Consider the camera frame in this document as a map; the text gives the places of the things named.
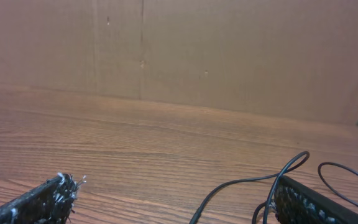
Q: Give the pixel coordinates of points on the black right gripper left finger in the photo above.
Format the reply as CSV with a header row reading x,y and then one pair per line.
x,y
51,202

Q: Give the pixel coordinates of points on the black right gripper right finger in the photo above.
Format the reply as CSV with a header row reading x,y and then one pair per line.
x,y
295,203

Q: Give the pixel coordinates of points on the cardboard back panel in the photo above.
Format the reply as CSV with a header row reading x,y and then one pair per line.
x,y
293,59

